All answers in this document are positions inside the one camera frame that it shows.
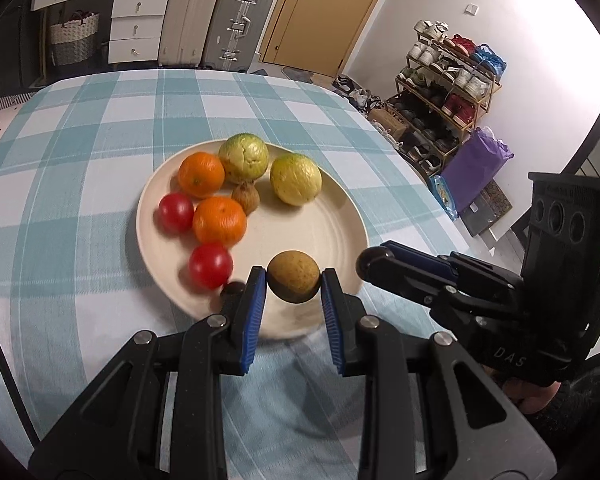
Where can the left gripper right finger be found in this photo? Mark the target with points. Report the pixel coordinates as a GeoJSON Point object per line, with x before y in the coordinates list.
{"type": "Point", "coordinates": [430, 411]}

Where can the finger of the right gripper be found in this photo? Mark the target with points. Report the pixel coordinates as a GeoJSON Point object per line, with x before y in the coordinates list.
{"type": "Point", "coordinates": [420, 287]}
{"type": "Point", "coordinates": [468, 274]}

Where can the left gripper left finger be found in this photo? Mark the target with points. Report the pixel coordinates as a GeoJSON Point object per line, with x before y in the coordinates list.
{"type": "Point", "coordinates": [154, 410]}

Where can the brown round longan fruit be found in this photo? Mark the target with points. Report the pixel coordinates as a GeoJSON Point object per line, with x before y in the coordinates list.
{"type": "Point", "coordinates": [293, 276]}

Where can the yellow-green guava fruit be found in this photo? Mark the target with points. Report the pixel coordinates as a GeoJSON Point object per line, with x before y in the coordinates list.
{"type": "Point", "coordinates": [296, 180]}

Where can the small brown kiwi fruit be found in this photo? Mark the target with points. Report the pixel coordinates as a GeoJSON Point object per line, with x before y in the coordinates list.
{"type": "Point", "coordinates": [247, 196]}

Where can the dark purple plum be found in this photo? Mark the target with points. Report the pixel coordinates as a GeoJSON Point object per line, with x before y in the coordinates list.
{"type": "Point", "coordinates": [366, 259]}
{"type": "Point", "coordinates": [231, 291]}

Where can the orange tangerine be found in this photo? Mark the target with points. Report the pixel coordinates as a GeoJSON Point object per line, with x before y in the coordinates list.
{"type": "Point", "coordinates": [201, 175]}
{"type": "Point", "coordinates": [219, 219]}

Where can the red tomato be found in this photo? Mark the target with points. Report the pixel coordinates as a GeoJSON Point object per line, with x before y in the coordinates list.
{"type": "Point", "coordinates": [210, 266]}
{"type": "Point", "coordinates": [176, 213]}

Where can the person's right hand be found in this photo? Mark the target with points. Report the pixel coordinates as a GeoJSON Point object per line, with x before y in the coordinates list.
{"type": "Point", "coordinates": [528, 398]}

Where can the purple bag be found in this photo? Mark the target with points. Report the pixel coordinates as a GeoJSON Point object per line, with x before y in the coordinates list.
{"type": "Point", "coordinates": [474, 165]}

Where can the cream round plate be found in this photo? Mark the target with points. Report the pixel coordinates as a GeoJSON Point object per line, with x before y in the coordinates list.
{"type": "Point", "coordinates": [330, 229]}

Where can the metal shoe rack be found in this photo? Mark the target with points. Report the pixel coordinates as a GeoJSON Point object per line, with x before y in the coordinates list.
{"type": "Point", "coordinates": [446, 86]}

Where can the yellow wooden door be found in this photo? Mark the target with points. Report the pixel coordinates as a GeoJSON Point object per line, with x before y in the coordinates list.
{"type": "Point", "coordinates": [314, 35]}

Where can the silver hard suitcase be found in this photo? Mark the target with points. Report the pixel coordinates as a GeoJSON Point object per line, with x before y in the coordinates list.
{"type": "Point", "coordinates": [234, 32]}

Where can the beige hard suitcase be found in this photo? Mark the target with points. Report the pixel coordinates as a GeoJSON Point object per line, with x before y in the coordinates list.
{"type": "Point", "coordinates": [184, 32]}

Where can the white drawer desk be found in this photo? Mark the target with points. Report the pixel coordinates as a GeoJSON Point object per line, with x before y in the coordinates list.
{"type": "Point", "coordinates": [131, 29]}

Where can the woven laundry basket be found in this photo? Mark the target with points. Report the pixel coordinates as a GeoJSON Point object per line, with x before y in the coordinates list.
{"type": "Point", "coordinates": [75, 40]}

